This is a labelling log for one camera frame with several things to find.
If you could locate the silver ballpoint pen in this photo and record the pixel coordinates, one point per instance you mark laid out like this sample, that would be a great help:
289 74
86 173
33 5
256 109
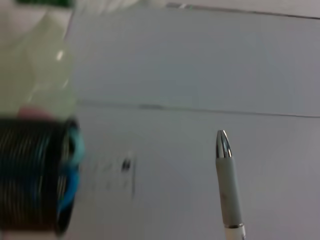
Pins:
227 180

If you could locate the pink toy peach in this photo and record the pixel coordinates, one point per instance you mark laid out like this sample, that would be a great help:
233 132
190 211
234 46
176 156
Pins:
33 112

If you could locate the clear plastic water bottle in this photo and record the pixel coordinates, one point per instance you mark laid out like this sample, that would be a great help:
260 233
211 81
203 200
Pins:
45 2

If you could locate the translucent green fruit plate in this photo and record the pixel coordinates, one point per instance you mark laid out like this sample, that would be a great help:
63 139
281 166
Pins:
37 62

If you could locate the black mesh pen holder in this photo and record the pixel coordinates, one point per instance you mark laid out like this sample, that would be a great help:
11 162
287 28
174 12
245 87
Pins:
27 175

